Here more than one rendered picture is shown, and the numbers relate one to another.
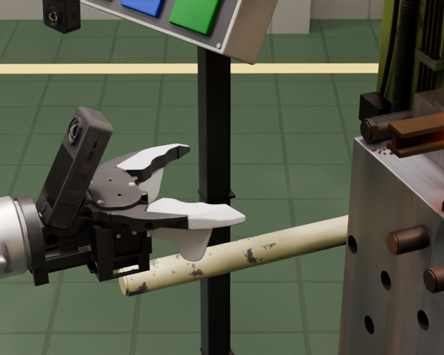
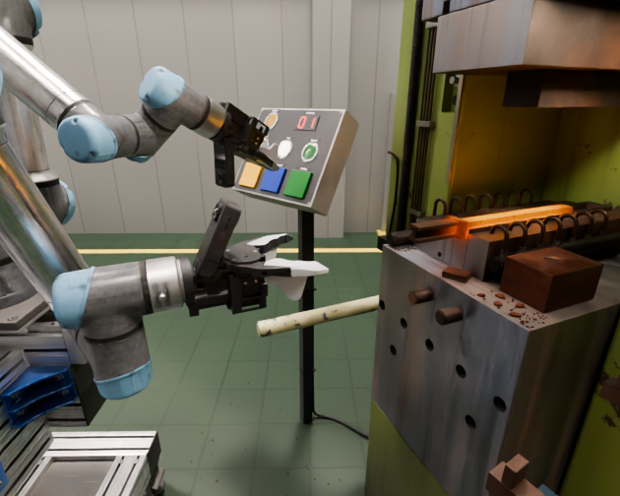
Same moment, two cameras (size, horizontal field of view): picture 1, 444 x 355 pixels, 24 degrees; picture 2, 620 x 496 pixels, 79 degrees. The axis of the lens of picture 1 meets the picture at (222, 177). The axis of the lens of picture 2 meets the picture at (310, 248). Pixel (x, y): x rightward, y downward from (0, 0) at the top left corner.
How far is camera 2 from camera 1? 0.44 m
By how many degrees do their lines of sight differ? 9
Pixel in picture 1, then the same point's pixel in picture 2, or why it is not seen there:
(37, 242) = (188, 284)
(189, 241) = (291, 285)
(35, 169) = not seen: hidden behind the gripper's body
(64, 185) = (209, 246)
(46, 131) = not seen: hidden behind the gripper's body
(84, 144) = (221, 218)
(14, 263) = (172, 298)
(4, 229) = (165, 275)
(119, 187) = (247, 252)
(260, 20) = (330, 192)
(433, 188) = (433, 266)
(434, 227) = (437, 287)
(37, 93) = not seen: hidden behind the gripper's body
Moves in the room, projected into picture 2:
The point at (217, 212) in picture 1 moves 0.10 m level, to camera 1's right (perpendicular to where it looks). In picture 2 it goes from (310, 266) to (380, 265)
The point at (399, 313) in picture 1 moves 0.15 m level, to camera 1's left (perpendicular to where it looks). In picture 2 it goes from (412, 341) to (342, 341)
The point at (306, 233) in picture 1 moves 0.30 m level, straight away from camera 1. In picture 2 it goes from (352, 305) to (351, 265)
